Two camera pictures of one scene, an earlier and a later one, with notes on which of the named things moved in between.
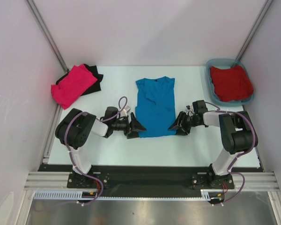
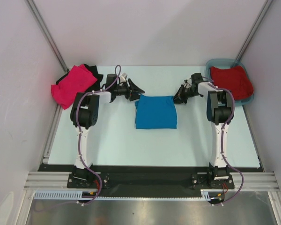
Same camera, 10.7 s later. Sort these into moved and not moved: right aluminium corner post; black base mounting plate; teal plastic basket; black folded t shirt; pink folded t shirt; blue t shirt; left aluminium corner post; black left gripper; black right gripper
Moved: blue t shirt; black right gripper; black left gripper
Not moved: pink folded t shirt; teal plastic basket; right aluminium corner post; black folded t shirt; left aluminium corner post; black base mounting plate
